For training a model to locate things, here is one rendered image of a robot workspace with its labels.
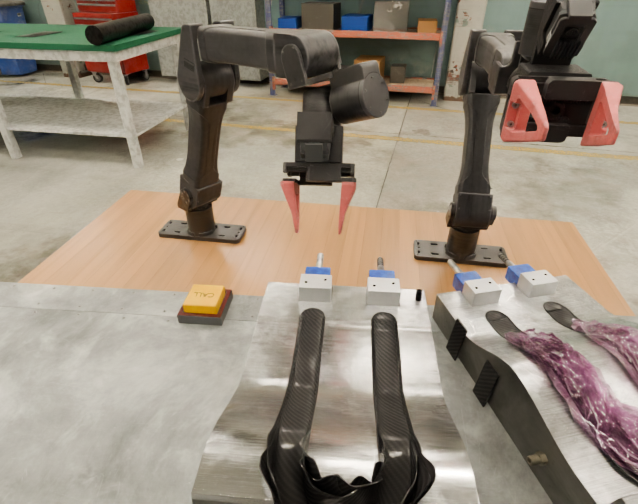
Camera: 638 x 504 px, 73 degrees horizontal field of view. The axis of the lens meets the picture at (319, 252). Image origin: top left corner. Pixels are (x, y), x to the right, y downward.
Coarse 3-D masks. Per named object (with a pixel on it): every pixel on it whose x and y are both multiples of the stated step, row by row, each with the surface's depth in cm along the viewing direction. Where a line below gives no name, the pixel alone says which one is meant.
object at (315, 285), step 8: (320, 256) 77; (320, 264) 75; (312, 272) 72; (320, 272) 72; (328, 272) 72; (304, 280) 68; (312, 280) 68; (320, 280) 68; (328, 280) 68; (304, 288) 67; (312, 288) 67; (320, 288) 66; (328, 288) 66; (304, 296) 68; (312, 296) 67; (320, 296) 67; (328, 296) 67
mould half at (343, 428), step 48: (288, 288) 71; (336, 288) 71; (288, 336) 62; (336, 336) 62; (432, 336) 62; (240, 384) 55; (336, 384) 55; (432, 384) 55; (240, 432) 44; (336, 432) 45; (432, 432) 45; (240, 480) 40
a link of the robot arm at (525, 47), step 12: (540, 0) 51; (528, 12) 52; (540, 12) 50; (528, 24) 51; (528, 36) 52; (516, 48) 57; (528, 48) 52; (516, 60) 58; (492, 72) 63; (504, 72) 59; (492, 84) 62; (504, 84) 60
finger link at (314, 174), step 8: (312, 168) 60; (320, 168) 60; (328, 168) 60; (336, 168) 60; (312, 176) 60; (320, 176) 60; (328, 176) 60; (336, 176) 60; (344, 184) 60; (352, 184) 59; (344, 192) 60; (352, 192) 60; (344, 200) 60; (344, 208) 61; (344, 216) 64
